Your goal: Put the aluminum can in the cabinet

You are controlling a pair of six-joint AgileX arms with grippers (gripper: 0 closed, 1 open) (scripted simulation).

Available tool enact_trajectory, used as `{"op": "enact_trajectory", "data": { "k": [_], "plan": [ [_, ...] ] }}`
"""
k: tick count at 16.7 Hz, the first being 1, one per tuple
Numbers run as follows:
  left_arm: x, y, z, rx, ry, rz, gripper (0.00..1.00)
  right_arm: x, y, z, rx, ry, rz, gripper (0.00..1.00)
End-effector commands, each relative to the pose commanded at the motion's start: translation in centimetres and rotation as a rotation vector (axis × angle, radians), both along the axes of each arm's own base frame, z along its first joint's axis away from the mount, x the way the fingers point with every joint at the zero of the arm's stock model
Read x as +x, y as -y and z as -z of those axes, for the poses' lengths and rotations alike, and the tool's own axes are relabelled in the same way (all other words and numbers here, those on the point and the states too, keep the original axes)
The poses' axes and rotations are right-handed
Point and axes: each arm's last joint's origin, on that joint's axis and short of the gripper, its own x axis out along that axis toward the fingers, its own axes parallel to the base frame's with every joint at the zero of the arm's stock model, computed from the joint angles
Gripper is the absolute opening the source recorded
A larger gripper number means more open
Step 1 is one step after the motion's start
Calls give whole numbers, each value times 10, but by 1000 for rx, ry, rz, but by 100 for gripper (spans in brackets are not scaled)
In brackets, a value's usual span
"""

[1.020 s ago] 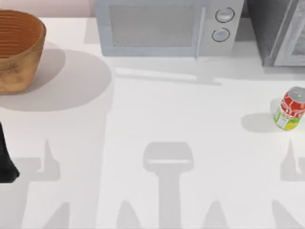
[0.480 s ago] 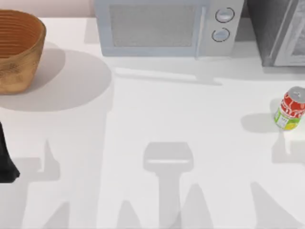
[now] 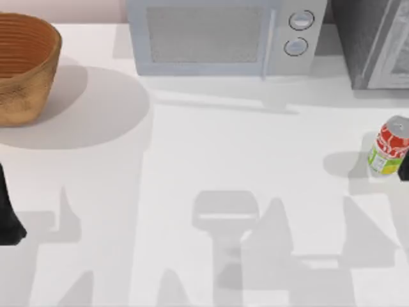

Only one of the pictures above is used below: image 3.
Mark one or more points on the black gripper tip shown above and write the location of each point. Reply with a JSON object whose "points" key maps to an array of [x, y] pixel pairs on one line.
{"points": [[405, 169], [8, 217]]}

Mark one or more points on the round microwave knob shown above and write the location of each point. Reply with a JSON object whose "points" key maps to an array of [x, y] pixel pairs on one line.
{"points": [[296, 46], [301, 19]]}

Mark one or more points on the grey cabinet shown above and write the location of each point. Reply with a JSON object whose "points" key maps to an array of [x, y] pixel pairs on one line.
{"points": [[377, 44]]}

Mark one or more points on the red and green can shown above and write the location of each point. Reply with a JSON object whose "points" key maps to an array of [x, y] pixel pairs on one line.
{"points": [[388, 147]]}

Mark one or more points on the microwave oven door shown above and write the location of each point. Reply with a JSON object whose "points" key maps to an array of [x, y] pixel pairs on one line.
{"points": [[201, 38]]}

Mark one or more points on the pale microwave oven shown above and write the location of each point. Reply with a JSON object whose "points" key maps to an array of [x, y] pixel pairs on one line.
{"points": [[223, 38]]}

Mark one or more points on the brown woven basket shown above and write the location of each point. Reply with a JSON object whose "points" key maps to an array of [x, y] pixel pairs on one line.
{"points": [[25, 76]]}

